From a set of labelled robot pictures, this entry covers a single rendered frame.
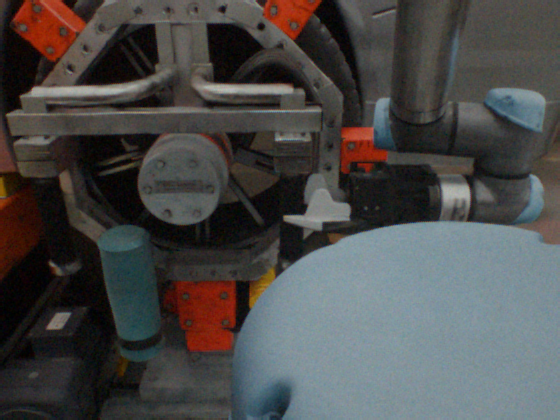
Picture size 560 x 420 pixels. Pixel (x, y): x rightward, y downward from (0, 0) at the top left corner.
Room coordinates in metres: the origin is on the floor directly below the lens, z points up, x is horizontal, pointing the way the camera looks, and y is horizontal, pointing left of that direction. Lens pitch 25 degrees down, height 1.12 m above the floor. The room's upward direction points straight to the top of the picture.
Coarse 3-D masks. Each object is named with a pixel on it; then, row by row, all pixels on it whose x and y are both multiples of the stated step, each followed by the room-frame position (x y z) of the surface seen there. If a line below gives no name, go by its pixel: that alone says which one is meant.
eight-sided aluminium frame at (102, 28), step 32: (128, 0) 0.78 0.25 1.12; (160, 0) 0.78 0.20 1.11; (192, 0) 0.78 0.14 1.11; (224, 0) 0.79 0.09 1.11; (96, 32) 0.78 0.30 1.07; (256, 32) 0.79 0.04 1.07; (64, 64) 0.78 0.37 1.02; (96, 64) 0.82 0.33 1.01; (320, 96) 0.79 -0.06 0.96; (320, 160) 0.79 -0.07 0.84; (64, 192) 0.79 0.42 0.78; (96, 224) 0.78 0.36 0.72; (160, 256) 0.82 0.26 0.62; (192, 256) 0.83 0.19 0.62; (224, 256) 0.83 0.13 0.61; (256, 256) 0.79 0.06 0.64
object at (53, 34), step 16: (32, 0) 0.77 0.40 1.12; (48, 0) 0.80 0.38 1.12; (16, 16) 0.77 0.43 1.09; (32, 16) 0.77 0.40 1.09; (48, 16) 0.78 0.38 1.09; (64, 16) 0.79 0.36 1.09; (16, 32) 0.78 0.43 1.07; (32, 32) 0.77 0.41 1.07; (48, 32) 0.78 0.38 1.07; (64, 32) 0.77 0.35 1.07; (80, 32) 0.79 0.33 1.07; (48, 48) 0.77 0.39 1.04; (64, 48) 0.78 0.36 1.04
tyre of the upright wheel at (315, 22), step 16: (80, 0) 0.87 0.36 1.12; (96, 0) 0.86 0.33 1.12; (256, 0) 0.87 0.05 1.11; (80, 16) 0.86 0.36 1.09; (304, 32) 0.87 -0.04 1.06; (320, 32) 0.88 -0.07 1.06; (304, 48) 0.88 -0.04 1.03; (320, 48) 0.88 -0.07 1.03; (336, 48) 0.88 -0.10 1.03; (48, 64) 0.86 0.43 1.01; (320, 64) 0.88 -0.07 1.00; (336, 64) 0.88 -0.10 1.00; (336, 80) 0.88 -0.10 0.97; (352, 80) 0.89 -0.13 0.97; (352, 96) 0.88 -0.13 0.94; (352, 112) 0.88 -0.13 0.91; (304, 240) 0.88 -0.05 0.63
